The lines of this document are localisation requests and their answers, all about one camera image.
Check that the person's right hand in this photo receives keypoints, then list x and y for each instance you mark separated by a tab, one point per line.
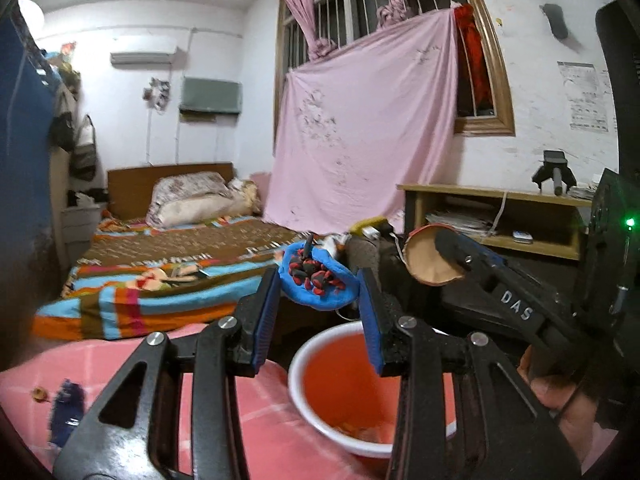
570	400

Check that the white air conditioner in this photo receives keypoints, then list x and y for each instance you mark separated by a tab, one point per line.
142	56

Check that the black handbag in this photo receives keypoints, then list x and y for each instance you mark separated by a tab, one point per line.
61	130

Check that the white tote bag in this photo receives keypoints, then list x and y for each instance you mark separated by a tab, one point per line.
86	135

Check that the white nightstand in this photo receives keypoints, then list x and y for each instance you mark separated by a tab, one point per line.
80	235

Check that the dark blue crumpled wrapper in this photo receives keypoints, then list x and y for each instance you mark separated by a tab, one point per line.
67	410

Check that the stack of papers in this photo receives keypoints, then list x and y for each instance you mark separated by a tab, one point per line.
457	220

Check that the patterned brown bag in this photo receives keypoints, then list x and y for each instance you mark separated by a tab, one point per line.
370	260

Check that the green cloth wall cover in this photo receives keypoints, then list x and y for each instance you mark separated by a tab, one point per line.
210	95

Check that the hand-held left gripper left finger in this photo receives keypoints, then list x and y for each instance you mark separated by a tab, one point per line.
265	320

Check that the wooden desk shelf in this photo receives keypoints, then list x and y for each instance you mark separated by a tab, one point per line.
540	220

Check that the small white device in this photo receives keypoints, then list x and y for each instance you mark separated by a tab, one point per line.
522	236

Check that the wall calendar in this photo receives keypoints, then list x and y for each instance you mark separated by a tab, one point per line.
587	97

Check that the red basin with white rim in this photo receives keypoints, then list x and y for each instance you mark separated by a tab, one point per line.
340	385

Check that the black stand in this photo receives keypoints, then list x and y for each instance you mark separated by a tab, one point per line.
554	170

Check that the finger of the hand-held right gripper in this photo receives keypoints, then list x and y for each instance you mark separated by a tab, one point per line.
462	255

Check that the floral pillow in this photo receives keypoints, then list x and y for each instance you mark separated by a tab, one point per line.
190	190

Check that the black wall holder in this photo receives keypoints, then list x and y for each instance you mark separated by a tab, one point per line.
556	20

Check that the wall socket cluster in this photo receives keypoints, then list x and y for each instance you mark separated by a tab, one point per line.
156	94

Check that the wooden headboard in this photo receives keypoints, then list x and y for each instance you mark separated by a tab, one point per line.
132	190

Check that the small orange scrap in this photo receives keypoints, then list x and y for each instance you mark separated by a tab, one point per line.
39	394

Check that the blue dotted wardrobe cover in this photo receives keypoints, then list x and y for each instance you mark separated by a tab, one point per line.
25	185

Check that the bed with striped blanket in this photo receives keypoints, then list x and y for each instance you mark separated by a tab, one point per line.
150	270

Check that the pink hanging sheet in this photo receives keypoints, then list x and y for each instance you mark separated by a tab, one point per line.
360	135

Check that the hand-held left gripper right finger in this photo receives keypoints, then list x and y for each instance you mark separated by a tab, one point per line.
372	320

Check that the red hanging cloth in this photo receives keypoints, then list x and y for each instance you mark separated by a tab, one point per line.
472	50

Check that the pink checked tablecloth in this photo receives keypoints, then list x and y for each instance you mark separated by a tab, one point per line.
150	410

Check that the beige pillow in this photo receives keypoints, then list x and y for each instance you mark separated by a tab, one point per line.
210	210

